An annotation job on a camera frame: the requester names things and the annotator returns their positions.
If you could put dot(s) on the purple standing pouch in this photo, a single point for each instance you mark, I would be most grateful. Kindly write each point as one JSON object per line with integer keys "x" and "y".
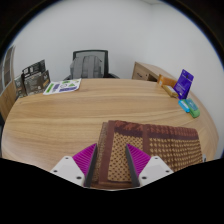
{"x": 184, "y": 83}

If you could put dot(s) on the tall black product box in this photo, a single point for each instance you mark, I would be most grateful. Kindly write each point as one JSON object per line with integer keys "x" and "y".
{"x": 33, "y": 68}

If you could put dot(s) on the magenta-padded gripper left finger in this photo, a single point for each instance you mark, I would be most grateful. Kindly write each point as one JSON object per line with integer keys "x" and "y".
{"x": 71, "y": 168}

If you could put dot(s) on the wooden glass-door shelf unit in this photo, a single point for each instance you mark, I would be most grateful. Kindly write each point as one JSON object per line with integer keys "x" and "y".
{"x": 7, "y": 76}

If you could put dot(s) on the teal flat box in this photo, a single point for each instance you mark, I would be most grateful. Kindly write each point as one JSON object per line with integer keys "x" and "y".
{"x": 192, "y": 104}

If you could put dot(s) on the small black product box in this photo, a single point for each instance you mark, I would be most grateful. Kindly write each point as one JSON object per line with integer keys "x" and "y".
{"x": 19, "y": 87}

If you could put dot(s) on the grey backpack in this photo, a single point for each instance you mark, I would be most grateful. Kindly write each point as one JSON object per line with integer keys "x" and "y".
{"x": 86, "y": 66}

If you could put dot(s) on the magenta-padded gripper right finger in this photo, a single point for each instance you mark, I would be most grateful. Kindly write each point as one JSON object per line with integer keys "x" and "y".
{"x": 151, "y": 168}

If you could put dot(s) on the tan flat box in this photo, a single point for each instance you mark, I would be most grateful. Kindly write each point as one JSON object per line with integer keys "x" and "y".
{"x": 170, "y": 91}

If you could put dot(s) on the green flat box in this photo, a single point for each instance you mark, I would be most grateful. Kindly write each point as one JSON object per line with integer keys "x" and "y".
{"x": 195, "y": 113}

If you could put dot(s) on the orange box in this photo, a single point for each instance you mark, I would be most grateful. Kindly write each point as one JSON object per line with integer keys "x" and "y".
{"x": 165, "y": 81}

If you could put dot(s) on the brown patterned towel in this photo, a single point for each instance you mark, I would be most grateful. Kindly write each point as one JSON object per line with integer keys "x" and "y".
{"x": 166, "y": 146}

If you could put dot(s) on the wooden drawer cabinet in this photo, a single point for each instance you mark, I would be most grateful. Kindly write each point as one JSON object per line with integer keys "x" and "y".
{"x": 146, "y": 70}

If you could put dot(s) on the white printed paper sheet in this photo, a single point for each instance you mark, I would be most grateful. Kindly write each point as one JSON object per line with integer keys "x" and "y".
{"x": 63, "y": 86}

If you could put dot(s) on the blue small box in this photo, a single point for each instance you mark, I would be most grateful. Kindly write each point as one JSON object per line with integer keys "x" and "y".
{"x": 183, "y": 106}

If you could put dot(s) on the black mesh office chair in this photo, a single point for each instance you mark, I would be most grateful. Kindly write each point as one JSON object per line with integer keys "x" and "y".
{"x": 90, "y": 52}

